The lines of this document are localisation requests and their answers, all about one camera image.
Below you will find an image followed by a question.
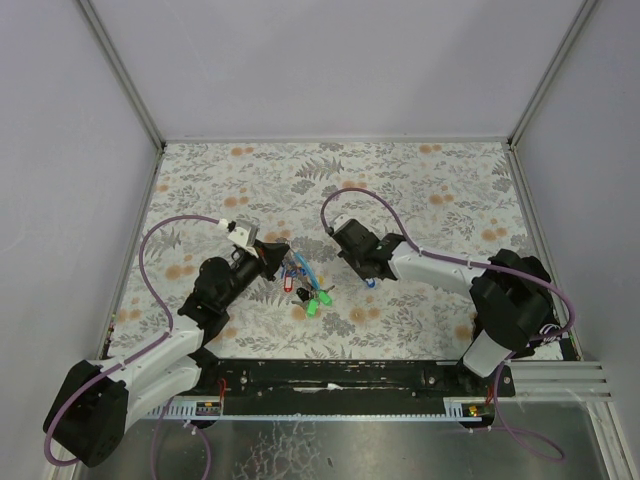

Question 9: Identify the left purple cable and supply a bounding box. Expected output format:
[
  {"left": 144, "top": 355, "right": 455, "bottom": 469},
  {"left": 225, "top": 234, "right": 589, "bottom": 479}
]
[{"left": 43, "top": 214, "right": 236, "bottom": 480}]

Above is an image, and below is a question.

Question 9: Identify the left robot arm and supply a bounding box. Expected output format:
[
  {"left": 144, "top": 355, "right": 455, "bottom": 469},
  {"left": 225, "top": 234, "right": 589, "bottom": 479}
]
[{"left": 43, "top": 241, "right": 290, "bottom": 467}]

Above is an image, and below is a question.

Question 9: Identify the metal key organizer disc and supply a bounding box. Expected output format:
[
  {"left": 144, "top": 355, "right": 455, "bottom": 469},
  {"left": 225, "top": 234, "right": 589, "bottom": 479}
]
[{"left": 280, "top": 249, "right": 328, "bottom": 303}]

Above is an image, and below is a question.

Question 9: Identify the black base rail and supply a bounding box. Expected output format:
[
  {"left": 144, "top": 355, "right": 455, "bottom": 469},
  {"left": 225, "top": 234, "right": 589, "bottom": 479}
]
[{"left": 184, "top": 359, "right": 513, "bottom": 397}]

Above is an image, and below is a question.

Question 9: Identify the white cable duct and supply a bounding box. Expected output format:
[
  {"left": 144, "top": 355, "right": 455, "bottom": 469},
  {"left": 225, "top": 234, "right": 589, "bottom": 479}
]
[{"left": 144, "top": 395, "right": 492, "bottom": 422}]

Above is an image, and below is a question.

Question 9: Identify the floral table mat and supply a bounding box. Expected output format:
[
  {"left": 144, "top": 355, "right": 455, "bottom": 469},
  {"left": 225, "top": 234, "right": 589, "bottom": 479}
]
[{"left": 107, "top": 142, "right": 533, "bottom": 359}]

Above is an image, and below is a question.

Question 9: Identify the green key tag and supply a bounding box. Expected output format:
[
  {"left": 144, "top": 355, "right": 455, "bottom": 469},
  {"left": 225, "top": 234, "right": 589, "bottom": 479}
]
[
  {"left": 306, "top": 299, "right": 320, "bottom": 318},
  {"left": 318, "top": 290, "right": 333, "bottom": 307}
]

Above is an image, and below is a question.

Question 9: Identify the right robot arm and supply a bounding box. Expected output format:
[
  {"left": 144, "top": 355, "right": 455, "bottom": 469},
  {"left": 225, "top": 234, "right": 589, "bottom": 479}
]
[{"left": 328, "top": 215, "right": 559, "bottom": 378}]

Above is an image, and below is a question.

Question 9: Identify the black key fob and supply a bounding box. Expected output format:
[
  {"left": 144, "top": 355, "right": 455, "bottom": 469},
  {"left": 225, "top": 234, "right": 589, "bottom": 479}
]
[{"left": 296, "top": 287, "right": 311, "bottom": 302}]

